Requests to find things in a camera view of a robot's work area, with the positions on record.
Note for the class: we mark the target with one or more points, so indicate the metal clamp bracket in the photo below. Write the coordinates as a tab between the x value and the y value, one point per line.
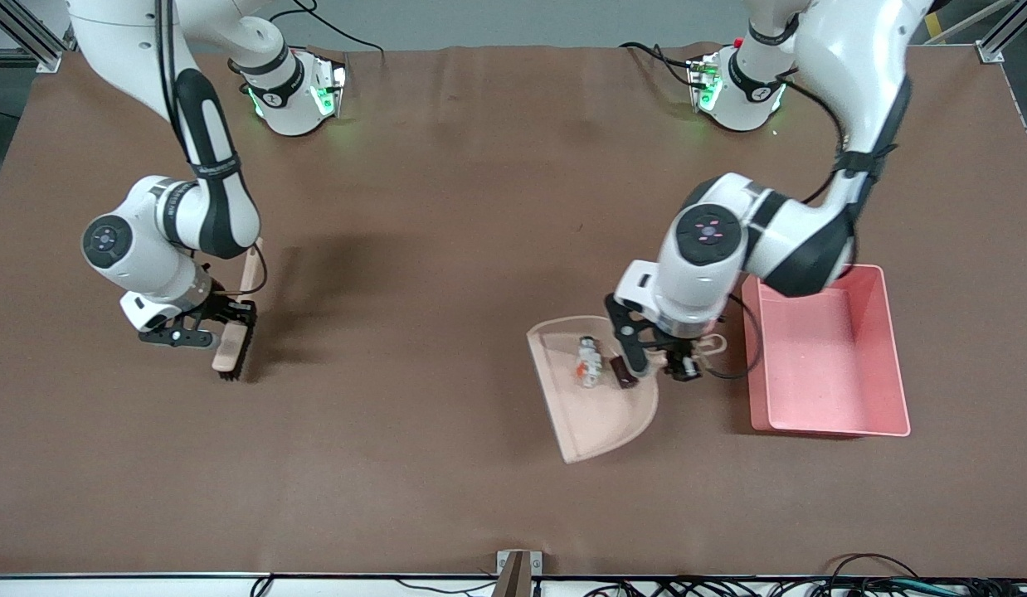
518	570

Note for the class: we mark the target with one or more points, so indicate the brown table mat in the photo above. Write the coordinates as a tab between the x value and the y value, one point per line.
480	464

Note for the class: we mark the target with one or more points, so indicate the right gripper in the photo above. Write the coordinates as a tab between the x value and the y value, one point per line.
228	312

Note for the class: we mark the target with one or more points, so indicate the beige plastic dustpan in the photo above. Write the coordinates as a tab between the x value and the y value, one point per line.
601	423

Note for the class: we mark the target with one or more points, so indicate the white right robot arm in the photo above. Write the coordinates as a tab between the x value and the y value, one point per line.
140	257

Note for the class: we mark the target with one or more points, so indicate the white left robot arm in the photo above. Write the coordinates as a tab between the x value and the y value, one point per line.
704	274

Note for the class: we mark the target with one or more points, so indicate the white green electronic component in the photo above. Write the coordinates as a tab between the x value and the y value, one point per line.
588	365

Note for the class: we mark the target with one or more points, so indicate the pink plastic bin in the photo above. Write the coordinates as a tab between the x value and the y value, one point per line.
829	390

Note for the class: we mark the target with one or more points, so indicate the dark brown electronic component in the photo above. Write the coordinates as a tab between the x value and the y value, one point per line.
620	378

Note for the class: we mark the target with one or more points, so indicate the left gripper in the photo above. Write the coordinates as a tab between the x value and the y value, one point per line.
684	356

